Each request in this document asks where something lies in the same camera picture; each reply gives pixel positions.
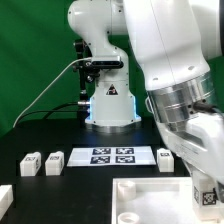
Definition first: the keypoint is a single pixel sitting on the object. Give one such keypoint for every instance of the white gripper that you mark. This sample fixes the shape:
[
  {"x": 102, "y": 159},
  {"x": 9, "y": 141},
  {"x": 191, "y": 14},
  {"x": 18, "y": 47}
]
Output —
[{"x": 201, "y": 145}]

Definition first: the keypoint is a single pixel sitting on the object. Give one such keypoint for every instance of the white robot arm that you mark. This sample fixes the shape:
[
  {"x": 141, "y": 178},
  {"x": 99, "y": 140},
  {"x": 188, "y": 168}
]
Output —
[{"x": 171, "y": 41}]

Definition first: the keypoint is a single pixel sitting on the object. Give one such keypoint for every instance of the white tag sheet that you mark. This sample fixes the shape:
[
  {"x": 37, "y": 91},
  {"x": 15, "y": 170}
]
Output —
[{"x": 105, "y": 156}]

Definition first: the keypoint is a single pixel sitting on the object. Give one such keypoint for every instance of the white block left edge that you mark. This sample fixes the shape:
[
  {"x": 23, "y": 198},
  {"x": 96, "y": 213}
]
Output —
[{"x": 6, "y": 198}]

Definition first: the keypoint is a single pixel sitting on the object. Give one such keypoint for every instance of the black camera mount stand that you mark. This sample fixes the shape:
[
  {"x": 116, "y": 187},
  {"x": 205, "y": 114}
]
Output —
[{"x": 86, "y": 75}]

